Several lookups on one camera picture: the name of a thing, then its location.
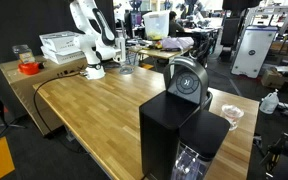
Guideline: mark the large cardboard box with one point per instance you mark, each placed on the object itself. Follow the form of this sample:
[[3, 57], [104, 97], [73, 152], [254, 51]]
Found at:
[[20, 90]]

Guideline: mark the black pod coffee maker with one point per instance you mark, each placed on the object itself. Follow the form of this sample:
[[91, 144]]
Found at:
[[164, 126]]

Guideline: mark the small brown cardboard box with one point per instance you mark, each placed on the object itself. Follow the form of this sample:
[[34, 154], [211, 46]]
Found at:
[[272, 78]]

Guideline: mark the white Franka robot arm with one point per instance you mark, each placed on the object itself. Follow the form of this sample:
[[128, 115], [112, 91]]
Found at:
[[90, 40]]

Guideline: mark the purple cloth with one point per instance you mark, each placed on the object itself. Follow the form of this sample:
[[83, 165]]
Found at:
[[177, 42]]

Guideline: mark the black computer monitor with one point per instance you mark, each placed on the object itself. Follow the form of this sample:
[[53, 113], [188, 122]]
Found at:
[[133, 21]]

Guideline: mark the small clear plastic container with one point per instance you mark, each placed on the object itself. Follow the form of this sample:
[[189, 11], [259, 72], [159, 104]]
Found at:
[[23, 53]]

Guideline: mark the seated person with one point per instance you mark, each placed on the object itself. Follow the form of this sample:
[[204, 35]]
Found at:
[[174, 25]]

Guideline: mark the clear plastic storage bin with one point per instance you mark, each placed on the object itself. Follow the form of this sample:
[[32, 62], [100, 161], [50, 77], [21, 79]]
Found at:
[[157, 25]]

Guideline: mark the wooden background table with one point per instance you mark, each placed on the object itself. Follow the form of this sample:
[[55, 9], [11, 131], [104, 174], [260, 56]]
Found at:
[[157, 53]]

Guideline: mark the black clamp stand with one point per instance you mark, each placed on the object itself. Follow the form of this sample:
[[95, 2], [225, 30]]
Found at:
[[277, 151]]

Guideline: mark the white plastic jug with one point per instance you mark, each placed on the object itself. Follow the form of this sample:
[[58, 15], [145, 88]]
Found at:
[[269, 103]]

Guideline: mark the black tripod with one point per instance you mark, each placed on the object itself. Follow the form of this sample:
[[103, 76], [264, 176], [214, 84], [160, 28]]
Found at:
[[7, 126]]

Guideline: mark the clear plastic cup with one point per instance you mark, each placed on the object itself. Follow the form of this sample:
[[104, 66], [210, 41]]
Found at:
[[232, 115]]

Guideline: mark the white upright post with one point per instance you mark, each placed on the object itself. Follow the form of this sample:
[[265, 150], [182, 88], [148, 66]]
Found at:
[[120, 46]]

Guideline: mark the white flat carton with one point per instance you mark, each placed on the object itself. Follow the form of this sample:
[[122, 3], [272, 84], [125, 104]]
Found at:
[[59, 41], [64, 56]]

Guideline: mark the clear water tank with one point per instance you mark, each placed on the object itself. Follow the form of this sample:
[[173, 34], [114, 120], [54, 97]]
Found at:
[[190, 163]]

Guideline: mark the white panel cart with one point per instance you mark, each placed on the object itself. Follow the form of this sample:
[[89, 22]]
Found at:
[[254, 53]]

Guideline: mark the orange tape roll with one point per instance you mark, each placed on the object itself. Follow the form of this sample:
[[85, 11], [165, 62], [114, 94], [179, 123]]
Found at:
[[29, 68]]

